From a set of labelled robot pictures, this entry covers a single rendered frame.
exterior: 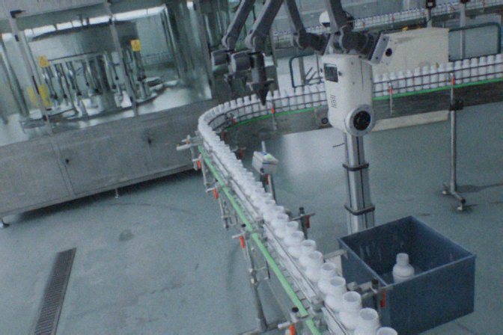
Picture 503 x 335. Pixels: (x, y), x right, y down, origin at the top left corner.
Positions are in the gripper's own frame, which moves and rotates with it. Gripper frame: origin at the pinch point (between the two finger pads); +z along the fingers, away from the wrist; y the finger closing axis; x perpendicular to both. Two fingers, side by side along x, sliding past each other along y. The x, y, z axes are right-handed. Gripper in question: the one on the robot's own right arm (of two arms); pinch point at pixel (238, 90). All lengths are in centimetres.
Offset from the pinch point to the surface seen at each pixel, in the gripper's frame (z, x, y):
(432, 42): 38, -245, -313
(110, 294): 140, -76, 106
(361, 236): 47, 85, -16
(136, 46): -22, -268, 40
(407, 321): 60, 115, -13
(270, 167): 32.3, 32.6, -1.0
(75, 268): 140, -131, 138
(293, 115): 44, -89, -60
